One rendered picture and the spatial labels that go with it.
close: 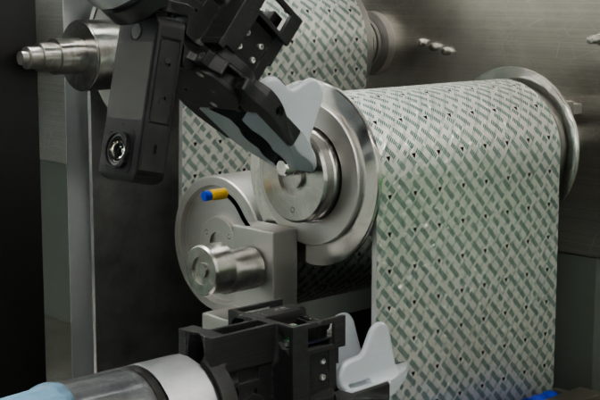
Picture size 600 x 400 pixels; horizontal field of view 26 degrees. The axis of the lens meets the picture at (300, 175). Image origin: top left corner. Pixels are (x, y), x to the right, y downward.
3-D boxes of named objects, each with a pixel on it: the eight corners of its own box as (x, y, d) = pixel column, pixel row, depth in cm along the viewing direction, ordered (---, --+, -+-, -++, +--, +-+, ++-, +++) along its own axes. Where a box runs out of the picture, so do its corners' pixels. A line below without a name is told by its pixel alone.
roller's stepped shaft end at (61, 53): (11, 75, 114) (9, 38, 113) (69, 72, 118) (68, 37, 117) (30, 77, 112) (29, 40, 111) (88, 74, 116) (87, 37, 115)
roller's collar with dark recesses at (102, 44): (60, 89, 119) (57, 19, 118) (113, 86, 123) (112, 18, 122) (99, 93, 115) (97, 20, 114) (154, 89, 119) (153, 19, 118)
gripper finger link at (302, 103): (366, 120, 99) (294, 45, 93) (330, 185, 97) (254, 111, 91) (338, 119, 101) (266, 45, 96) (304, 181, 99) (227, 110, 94)
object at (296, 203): (248, 153, 105) (304, 111, 100) (267, 151, 107) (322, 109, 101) (280, 237, 103) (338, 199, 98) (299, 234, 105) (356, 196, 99)
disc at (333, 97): (250, 251, 109) (248, 75, 107) (254, 251, 110) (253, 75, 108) (378, 279, 99) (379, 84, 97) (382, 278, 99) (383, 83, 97)
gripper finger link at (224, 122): (326, 118, 102) (263, 45, 96) (291, 179, 100) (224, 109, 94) (298, 113, 104) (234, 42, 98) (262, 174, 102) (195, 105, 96)
